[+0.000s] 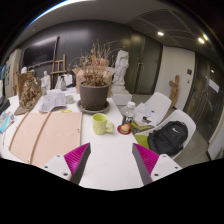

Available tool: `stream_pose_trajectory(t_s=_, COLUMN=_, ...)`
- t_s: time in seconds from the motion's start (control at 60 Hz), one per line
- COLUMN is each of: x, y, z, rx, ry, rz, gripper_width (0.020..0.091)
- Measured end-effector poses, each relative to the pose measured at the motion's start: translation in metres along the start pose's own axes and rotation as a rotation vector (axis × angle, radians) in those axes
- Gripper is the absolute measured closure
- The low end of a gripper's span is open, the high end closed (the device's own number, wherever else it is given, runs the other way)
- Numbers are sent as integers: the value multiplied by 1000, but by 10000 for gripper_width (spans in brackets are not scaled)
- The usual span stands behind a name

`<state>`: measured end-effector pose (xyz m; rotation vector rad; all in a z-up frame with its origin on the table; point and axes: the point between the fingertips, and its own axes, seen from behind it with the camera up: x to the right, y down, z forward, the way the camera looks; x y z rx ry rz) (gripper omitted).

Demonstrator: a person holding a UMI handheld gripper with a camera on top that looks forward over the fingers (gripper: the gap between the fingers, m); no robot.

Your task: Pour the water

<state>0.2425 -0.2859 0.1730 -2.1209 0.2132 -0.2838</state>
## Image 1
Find stack of papers and books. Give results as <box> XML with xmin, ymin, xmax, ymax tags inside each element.
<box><xmin>130</xmin><ymin>102</ymin><xmax>159</xmax><ymax>130</ymax></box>

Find flat wooden frame panel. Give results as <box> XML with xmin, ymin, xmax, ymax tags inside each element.
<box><xmin>8</xmin><ymin>111</ymin><xmax>84</xmax><ymax>168</ymax></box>

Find clear drink bottle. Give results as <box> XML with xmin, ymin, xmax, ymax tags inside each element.
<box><xmin>119</xmin><ymin>101</ymin><xmax>137</xmax><ymax>134</ymax></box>

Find brown carved wooden sculpture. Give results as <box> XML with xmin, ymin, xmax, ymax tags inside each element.
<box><xmin>13</xmin><ymin>70</ymin><xmax>43</xmax><ymax>117</ymax></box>

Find green seat cushion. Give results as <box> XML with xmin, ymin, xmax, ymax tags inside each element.
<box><xmin>134</xmin><ymin>134</ymin><xmax>151</xmax><ymax>150</ymax></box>

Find flat round red coaster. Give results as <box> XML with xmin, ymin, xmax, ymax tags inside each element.
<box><xmin>116</xmin><ymin>124</ymin><xmax>133</xmax><ymax>136</ymax></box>

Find open cardboard box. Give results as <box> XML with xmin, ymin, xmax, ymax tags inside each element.
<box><xmin>72</xmin><ymin>58</ymin><xmax>116</xmax><ymax>94</ymax></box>

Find white shell chair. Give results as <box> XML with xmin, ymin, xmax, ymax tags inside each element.
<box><xmin>131</xmin><ymin>91</ymin><xmax>173</xmax><ymax>128</ymax></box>
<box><xmin>134</xmin><ymin>109</ymin><xmax>198</xmax><ymax>160</ymax></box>

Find clear plastic packet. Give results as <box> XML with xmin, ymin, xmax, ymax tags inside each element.
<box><xmin>0</xmin><ymin>111</ymin><xmax>16</xmax><ymax>133</ymax></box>

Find white headless statue on pedestal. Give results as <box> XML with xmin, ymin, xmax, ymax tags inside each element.
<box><xmin>110</xmin><ymin>49</ymin><xmax>133</xmax><ymax>107</ymax></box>

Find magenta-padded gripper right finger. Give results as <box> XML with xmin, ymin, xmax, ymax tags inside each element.
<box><xmin>131</xmin><ymin>142</ymin><xmax>183</xmax><ymax>186</ymax></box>

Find wooden easel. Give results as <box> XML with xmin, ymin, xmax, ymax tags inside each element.
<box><xmin>49</xmin><ymin>53</ymin><xmax>68</xmax><ymax>90</ymax></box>

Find light green mug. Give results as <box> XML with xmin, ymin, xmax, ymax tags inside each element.
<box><xmin>92</xmin><ymin>112</ymin><xmax>115</xmax><ymax>136</ymax></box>

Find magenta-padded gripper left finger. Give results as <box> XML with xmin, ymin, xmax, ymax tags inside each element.
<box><xmin>43</xmin><ymin>142</ymin><xmax>92</xmax><ymax>186</ymax></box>

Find small grey bottle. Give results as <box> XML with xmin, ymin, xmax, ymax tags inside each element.
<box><xmin>59</xmin><ymin>75</ymin><xmax>68</xmax><ymax>92</ymax></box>

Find tall wooden figure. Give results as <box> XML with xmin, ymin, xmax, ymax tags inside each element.
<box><xmin>168</xmin><ymin>74</ymin><xmax>181</xmax><ymax>108</ymax></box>

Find dark double door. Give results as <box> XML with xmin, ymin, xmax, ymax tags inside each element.
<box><xmin>124</xmin><ymin>31</ymin><xmax>163</xmax><ymax>95</ymax></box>

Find dark wall screen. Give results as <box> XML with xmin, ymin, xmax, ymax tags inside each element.
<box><xmin>21</xmin><ymin>35</ymin><xmax>59</xmax><ymax>69</ymax></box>

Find black backpack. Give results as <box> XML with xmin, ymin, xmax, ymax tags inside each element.
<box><xmin>147</xmin><ymin>120</ymin><xmax>189</xmax><ymax>157</ymax></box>

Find crumpled printed papers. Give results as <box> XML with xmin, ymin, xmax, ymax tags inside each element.
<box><xmin>38</xmin><ymin>90</ymin><xmax>68</xmax><ymax>114</ymax></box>

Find dried plant in brown pot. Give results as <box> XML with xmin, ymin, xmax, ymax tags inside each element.
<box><xmin>71</xmin><ymin>39</ymin><xmax>118</xmax><ymax>112</ymax></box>

